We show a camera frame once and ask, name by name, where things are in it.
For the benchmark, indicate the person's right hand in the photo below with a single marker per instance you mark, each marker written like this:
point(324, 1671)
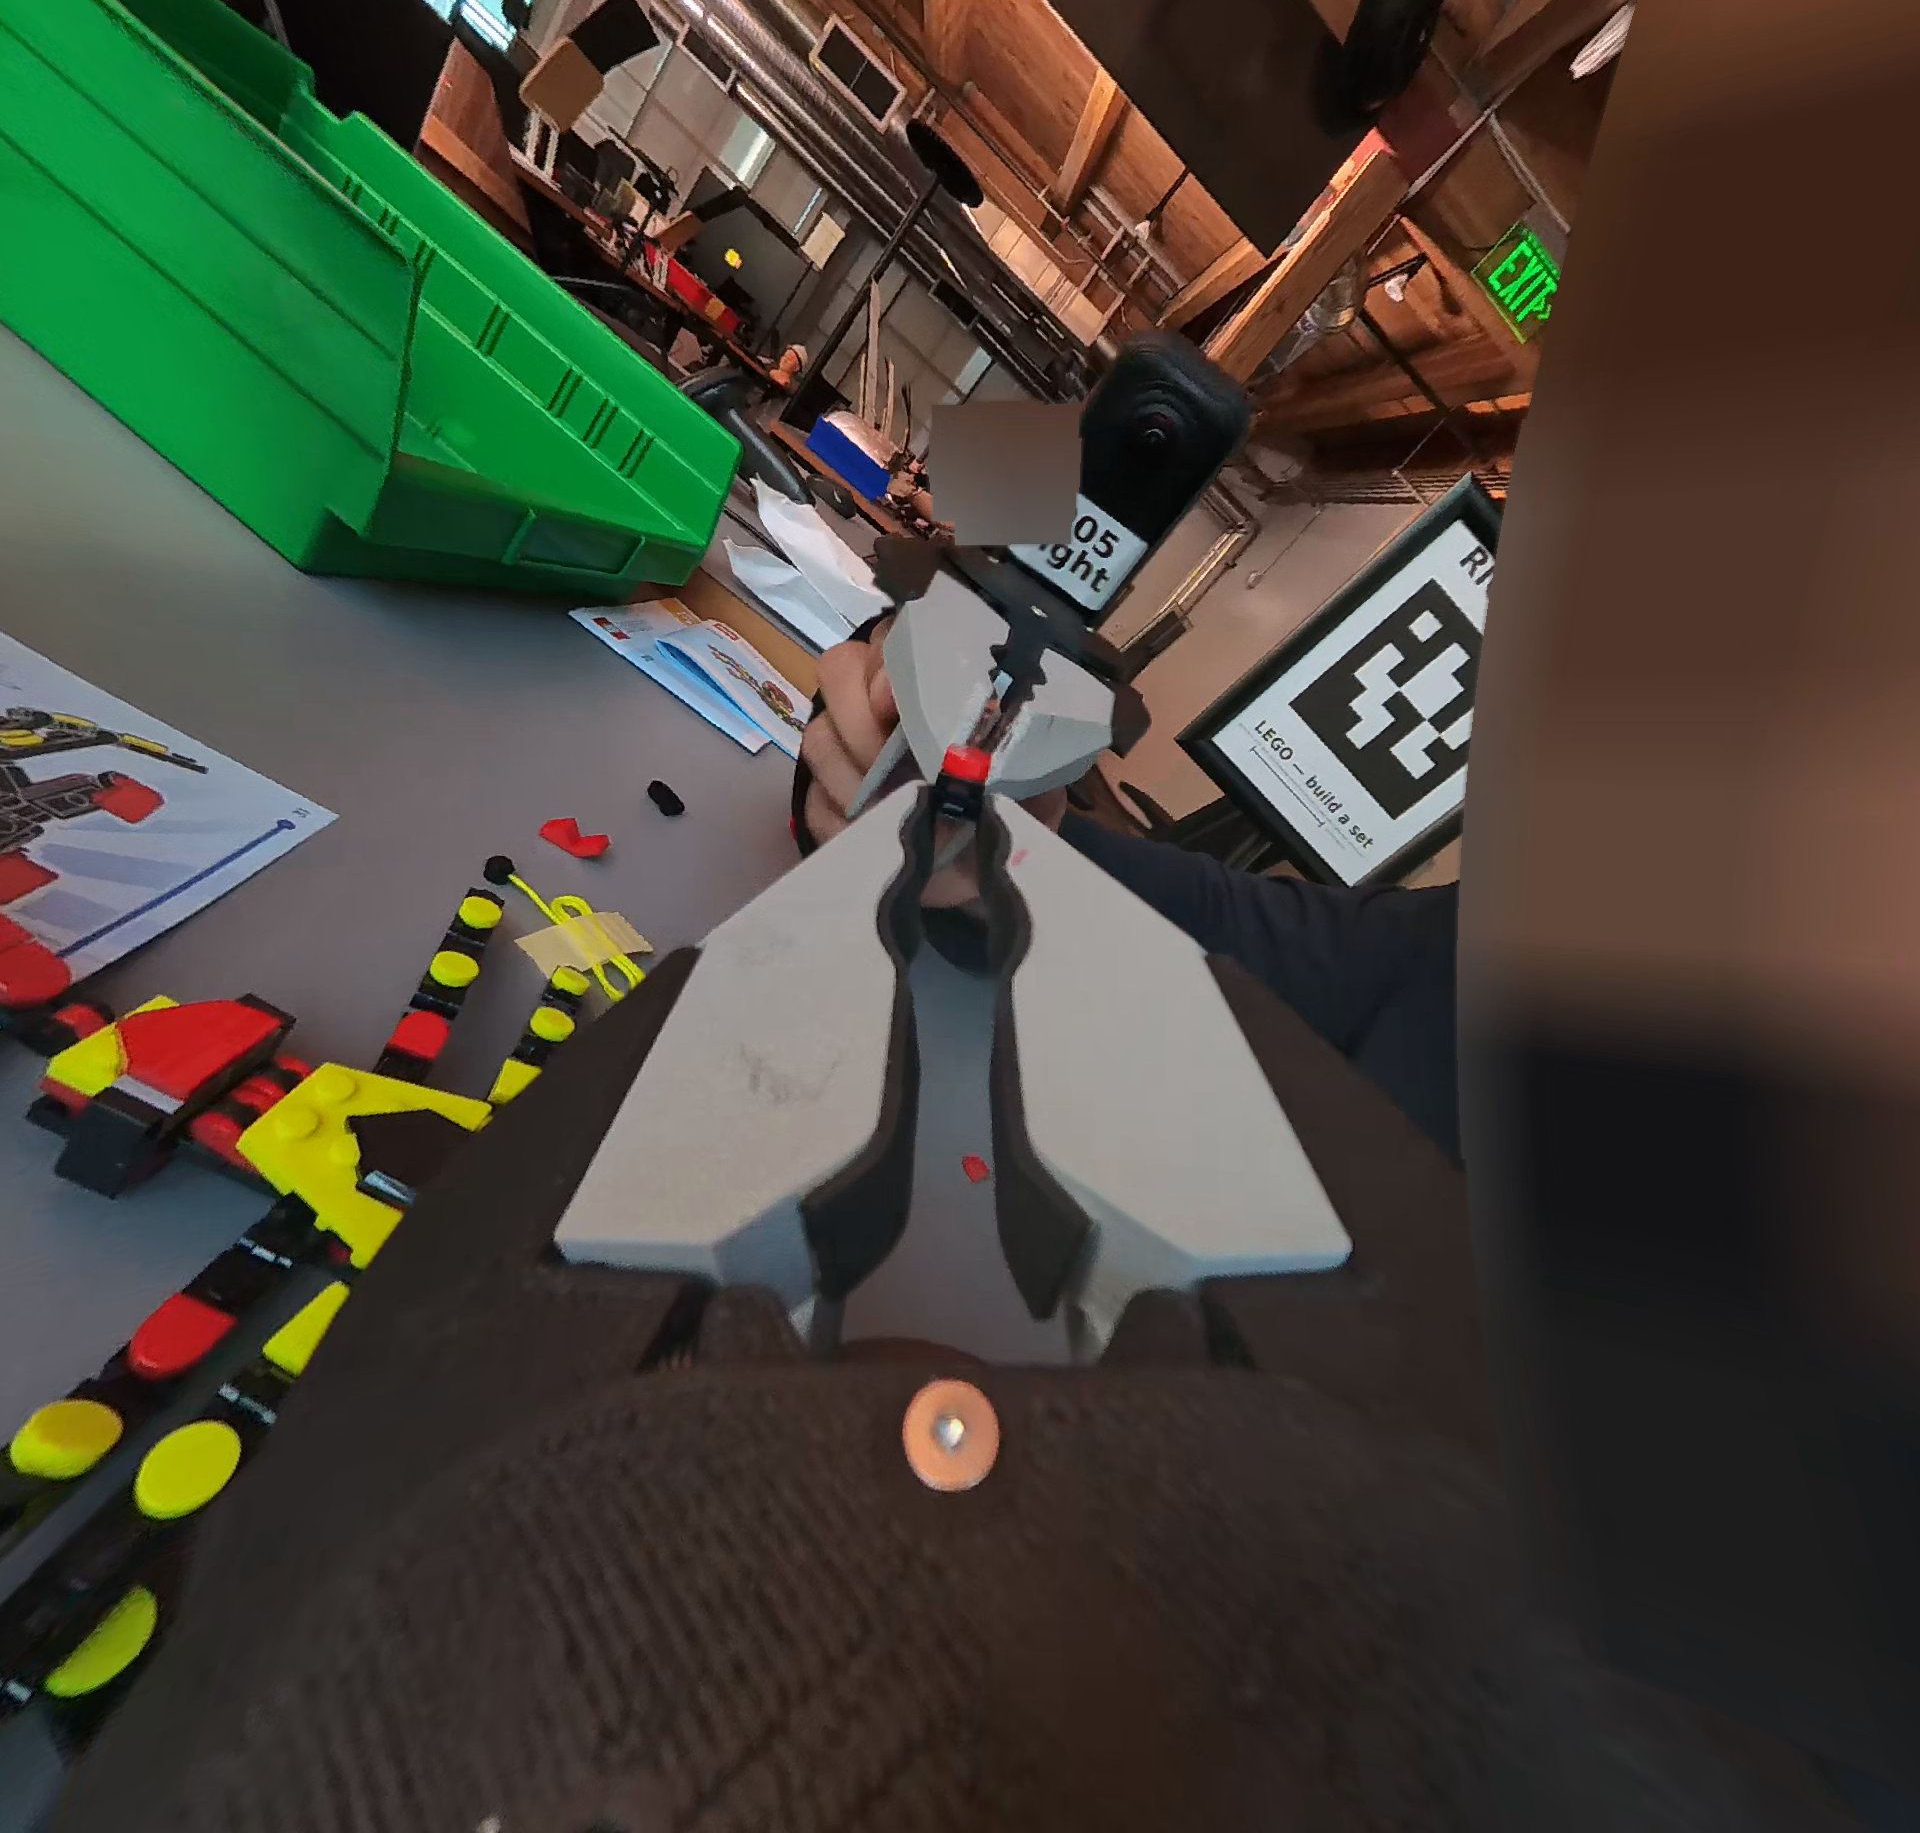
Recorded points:
point(854, 725)

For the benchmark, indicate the green exit sign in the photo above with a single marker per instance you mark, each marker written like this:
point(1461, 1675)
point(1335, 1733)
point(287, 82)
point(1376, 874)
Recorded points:
point(1519, 281)

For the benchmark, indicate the person's right forearm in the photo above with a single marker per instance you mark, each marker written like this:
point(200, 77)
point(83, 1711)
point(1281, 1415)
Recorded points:
point(1292, 933)

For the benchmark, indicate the blue box with white lid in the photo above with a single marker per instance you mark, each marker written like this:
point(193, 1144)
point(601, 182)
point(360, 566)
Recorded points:
point(849, 453)

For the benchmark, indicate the white paper bags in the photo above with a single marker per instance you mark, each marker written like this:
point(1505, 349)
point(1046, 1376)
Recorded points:
point(796, 558)

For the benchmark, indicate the small white blue leaflet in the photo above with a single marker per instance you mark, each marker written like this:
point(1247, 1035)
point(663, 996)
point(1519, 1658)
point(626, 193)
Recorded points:
point(738, 679)

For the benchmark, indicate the black round wall fan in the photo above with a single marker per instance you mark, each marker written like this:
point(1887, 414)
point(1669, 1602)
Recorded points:
point(1389, 31)

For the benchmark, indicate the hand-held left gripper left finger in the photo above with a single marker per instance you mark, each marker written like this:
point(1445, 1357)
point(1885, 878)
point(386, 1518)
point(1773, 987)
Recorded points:
point(748, 1082)

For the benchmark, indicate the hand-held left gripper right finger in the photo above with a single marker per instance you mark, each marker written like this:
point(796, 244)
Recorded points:
point(1154, 1099)

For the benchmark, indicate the green plastic bin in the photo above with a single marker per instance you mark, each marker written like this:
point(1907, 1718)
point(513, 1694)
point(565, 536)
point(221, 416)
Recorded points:
point(224, 288)

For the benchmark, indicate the small red black toy brick piece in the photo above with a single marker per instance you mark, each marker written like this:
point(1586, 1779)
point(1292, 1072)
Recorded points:
point(966, 766)

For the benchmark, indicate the black floor lamp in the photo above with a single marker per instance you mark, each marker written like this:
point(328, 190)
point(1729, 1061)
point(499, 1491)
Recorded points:
point(944, 159)

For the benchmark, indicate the open building instruction booklet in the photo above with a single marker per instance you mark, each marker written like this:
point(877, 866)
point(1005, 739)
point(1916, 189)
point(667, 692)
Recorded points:
point(224, 826)

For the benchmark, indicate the red yellow toy brick scorpion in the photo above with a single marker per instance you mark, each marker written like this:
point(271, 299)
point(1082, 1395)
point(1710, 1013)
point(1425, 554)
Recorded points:
point(193, 1040)

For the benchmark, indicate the framed marker sign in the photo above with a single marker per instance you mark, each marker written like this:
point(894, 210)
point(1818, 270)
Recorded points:
point(1380, 692)

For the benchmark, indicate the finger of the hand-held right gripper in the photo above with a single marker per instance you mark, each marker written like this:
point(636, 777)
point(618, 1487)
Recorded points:
point(1063, 731)
point(939, 663)

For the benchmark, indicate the masking tape strip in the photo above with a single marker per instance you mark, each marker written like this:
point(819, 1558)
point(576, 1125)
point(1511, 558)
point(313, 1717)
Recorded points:
point(539, 946)

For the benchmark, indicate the black barcode scanner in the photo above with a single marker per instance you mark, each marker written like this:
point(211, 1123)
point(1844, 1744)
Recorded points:
point(717, 394)

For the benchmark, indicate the white wall vent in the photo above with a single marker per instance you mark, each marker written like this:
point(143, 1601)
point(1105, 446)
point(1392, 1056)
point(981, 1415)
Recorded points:
point(857, 62)

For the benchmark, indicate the wooden pillar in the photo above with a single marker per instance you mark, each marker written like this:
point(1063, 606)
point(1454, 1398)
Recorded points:
point(1305, 258)

